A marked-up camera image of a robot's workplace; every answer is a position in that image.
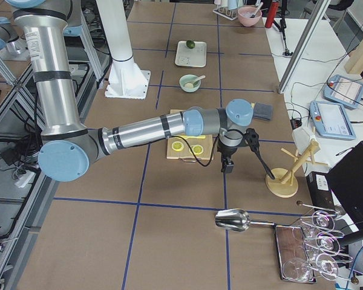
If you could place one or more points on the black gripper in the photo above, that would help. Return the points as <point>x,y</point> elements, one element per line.
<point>225,151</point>

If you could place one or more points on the white ceramic spoon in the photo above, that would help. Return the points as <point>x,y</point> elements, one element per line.
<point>197,79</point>

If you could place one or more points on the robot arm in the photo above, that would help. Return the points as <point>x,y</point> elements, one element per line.
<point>117,120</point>

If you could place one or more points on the light green bowl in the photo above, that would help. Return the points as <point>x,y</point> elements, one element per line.
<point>186,79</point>

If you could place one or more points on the pink bowl of ice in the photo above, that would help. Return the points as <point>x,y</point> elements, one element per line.
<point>248,16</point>

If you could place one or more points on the upper lemon slice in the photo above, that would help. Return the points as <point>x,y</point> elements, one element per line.
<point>197,149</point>

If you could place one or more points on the lemon slice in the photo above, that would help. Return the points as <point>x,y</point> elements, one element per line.
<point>177,146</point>
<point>197,149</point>

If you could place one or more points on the yellow plastic knife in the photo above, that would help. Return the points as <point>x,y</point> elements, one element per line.
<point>193,137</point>

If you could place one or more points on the bamboo cutting board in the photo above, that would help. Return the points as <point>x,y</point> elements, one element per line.
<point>186,154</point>

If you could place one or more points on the metal scoop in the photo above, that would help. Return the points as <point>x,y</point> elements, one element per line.
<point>238,220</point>

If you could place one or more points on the front lower lemon slice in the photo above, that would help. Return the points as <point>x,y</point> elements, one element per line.
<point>177,146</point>

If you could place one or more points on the near teach pendant tablet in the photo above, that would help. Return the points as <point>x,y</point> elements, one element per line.
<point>331,120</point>

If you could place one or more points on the teach pendant tablet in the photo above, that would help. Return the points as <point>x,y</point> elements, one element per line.
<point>344,90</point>
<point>331,120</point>

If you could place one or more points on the white bear tray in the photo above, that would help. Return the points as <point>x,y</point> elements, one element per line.
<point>191,57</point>

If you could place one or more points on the dark tray with items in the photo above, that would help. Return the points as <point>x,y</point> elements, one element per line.
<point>289,242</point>

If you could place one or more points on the wine glass rack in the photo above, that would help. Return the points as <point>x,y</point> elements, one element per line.
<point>321,243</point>

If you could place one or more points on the black laptop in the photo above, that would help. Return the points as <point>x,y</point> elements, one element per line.
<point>346,181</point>

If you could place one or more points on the far teach pendant tablet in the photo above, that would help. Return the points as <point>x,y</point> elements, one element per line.
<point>344,90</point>

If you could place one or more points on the black tripod stick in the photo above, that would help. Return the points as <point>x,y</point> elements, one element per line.
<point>281,26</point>

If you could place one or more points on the red cylinder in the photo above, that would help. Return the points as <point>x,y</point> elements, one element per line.
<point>271,13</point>

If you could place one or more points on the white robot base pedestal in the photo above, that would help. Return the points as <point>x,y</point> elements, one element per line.
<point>126,79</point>

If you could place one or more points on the white wire cup rack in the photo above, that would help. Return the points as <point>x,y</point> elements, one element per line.
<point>226,8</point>

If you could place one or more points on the aluminium frame post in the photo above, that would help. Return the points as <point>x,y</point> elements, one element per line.
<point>312,23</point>

